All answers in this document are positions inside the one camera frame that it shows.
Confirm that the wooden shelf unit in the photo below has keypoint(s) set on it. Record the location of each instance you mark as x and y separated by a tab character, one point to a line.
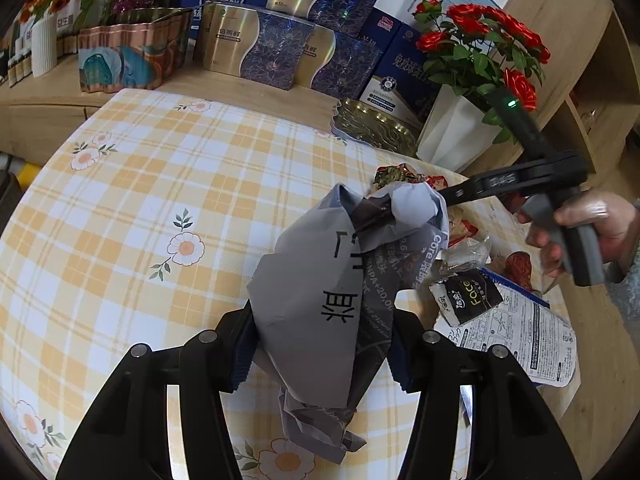
590	98

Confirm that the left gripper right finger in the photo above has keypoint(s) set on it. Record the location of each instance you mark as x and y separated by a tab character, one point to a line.
513	433

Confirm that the red snack wrapper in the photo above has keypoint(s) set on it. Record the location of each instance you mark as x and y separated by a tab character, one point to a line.
404	173

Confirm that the gold embossed tray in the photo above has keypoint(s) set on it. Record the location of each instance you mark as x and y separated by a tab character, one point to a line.
360	122

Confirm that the gold navy gift box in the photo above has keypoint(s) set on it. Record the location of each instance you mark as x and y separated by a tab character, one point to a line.
253	43

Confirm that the dark blue white box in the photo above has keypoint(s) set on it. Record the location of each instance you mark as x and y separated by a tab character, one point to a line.
398	85

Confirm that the white flower pot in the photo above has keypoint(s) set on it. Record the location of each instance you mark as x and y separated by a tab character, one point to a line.
454	135

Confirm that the person right hand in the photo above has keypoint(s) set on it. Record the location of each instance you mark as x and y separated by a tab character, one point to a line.
615	220

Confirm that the grey plastic bag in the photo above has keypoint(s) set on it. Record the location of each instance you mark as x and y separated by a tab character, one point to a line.
324	301

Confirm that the clear crumpled plastic wrapper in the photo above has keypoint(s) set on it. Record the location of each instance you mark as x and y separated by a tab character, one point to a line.
469	254

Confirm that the red rose bouquet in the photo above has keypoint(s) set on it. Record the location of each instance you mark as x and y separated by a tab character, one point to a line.
475	49

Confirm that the black face tissue pack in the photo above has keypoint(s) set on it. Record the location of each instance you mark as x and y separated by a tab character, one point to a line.
465	295

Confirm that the yellow plaid floral tablecloth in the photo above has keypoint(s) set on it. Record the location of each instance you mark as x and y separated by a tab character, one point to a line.
146	225

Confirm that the white ribbed vase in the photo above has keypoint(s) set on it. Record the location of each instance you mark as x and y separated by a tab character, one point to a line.
44	53

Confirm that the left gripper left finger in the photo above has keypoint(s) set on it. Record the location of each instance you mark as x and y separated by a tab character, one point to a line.
124	434

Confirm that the white printed plastic wrapper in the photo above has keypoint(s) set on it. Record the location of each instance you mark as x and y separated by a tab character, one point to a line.
541	341

